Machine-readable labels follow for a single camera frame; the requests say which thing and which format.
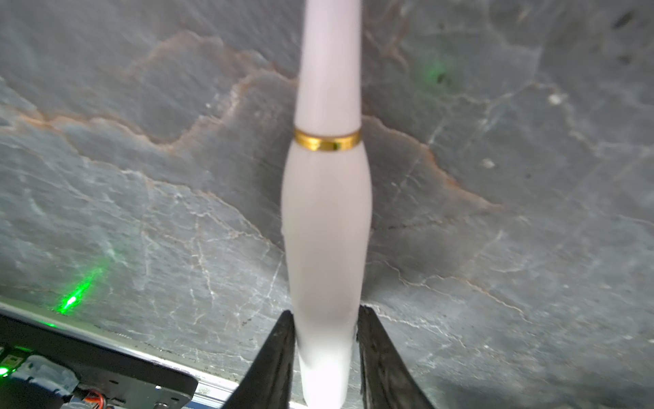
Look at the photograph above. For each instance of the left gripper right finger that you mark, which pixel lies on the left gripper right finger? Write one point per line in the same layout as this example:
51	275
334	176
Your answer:
385	379

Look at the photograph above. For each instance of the white electric toothbrush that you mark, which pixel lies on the white electric toothbrush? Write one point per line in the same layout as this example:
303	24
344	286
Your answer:
326	202

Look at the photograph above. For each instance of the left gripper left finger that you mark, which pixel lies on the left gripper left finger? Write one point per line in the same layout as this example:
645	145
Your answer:
268	382

